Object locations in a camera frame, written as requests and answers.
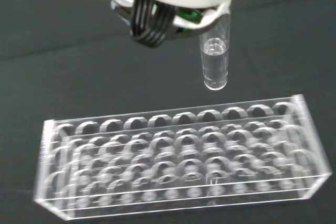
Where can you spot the clear acrylic test tube rack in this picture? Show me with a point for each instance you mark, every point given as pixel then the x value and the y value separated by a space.
pixel 181 155

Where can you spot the black bench cloth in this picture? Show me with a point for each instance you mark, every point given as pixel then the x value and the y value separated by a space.
pixel 65 64

